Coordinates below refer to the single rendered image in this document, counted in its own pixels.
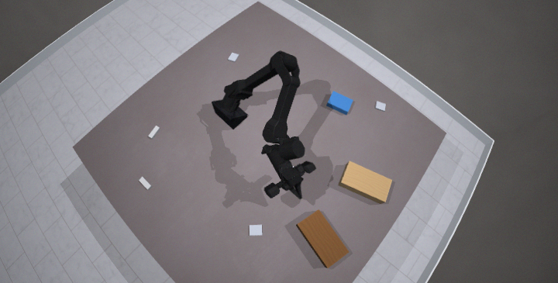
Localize blue rectangular block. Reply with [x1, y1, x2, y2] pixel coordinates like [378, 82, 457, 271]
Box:
[326, 91, 353, 115]

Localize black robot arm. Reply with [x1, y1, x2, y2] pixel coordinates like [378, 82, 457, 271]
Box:
[219, 51, 305, 187]

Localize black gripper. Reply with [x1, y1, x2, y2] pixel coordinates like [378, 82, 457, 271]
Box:
[264, 160, 316, 199]

